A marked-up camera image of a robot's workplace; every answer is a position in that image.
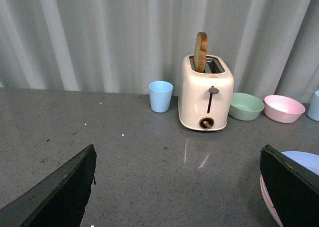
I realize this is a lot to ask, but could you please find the pink plastic bowl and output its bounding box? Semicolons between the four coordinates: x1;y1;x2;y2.
264;95;306;123

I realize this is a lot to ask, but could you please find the light blue plastic plate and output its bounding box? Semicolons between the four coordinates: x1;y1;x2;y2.
282;151;319;178

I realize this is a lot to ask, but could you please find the cream white toaster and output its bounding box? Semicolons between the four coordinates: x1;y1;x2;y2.
178;55;234;131

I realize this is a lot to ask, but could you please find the pink plastic plate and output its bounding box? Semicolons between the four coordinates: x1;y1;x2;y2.
260;175;283;227

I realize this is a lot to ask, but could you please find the black foreground panel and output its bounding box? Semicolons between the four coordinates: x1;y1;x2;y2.
260;145;319;227
0;144;97;227

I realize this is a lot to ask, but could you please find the toasted bread slice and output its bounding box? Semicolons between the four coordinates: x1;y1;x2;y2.
193;32;208;73

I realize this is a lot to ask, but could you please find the black left foreground panel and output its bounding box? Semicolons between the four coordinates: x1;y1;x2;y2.
0;144;97;227

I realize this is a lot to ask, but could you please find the black right foreground panel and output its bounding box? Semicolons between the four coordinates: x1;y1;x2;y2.
260;145;319;227

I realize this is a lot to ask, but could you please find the green plastic bowl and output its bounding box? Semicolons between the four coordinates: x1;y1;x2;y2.
229;93;265;121

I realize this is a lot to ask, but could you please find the light blue plastic cup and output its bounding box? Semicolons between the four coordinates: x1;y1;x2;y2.
149;81;173;113

